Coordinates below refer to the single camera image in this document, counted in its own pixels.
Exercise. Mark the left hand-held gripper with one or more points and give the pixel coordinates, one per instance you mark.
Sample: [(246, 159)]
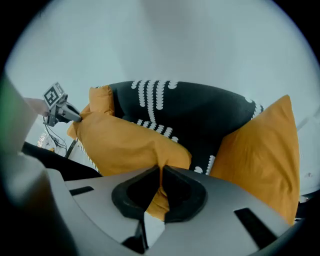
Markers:
[(53, 95)]

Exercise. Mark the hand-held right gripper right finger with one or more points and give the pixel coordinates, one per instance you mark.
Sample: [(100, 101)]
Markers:
[(220, 225)]

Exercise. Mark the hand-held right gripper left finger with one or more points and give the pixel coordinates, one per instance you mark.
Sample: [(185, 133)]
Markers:
[(100, 200)]

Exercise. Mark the person's left forearm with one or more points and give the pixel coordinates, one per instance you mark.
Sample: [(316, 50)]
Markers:
[(37, 106)]

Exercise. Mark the person's white shirt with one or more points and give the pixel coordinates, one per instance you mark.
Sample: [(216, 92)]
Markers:
[(15, 112)]

